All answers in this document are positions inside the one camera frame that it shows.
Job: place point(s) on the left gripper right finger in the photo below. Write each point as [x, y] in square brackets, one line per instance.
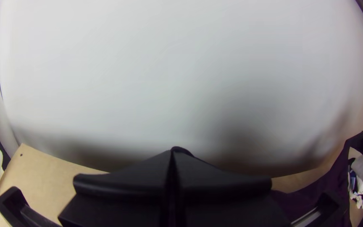
[225, 198]

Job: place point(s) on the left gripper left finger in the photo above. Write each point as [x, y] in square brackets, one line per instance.
[121, 195]

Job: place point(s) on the dark t-shirt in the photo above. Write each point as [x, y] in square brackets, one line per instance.
[314, 192]

